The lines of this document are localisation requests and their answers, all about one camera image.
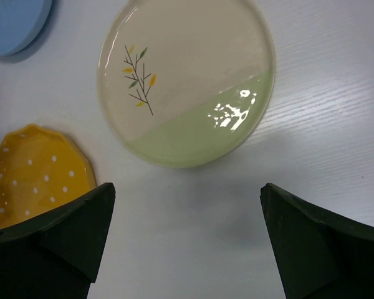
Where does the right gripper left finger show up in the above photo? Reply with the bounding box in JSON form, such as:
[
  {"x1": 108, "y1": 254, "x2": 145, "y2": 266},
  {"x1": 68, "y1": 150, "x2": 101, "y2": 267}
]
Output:
[{"x1": 0, "y1": 183, "x2": 115, "y2": 298}]

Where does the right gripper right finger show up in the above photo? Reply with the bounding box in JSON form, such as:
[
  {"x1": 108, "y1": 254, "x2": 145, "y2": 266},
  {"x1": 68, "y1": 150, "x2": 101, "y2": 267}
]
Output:
[{"x1": 260, "y1": 183, "x2": 374, "y2": 298}]

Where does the yellow polka dot plate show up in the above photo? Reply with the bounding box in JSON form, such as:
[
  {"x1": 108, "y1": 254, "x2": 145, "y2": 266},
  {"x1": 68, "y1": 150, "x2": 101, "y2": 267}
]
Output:
[{"x1": 0, "y1": 124, "x2": 97, "y2": 229}]

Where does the beige green leaf plate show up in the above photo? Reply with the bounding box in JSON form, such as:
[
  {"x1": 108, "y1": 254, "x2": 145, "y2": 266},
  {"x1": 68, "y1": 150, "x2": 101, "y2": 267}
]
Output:
[{"x1": 97, "y1": 1, "x2": 276, "y2": 168}]

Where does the blue plate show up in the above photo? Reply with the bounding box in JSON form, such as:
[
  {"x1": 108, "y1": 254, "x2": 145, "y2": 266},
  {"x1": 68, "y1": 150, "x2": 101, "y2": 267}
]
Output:
[{"x1": 0, "y1": 1, "x2": 53, "y2": 57}]

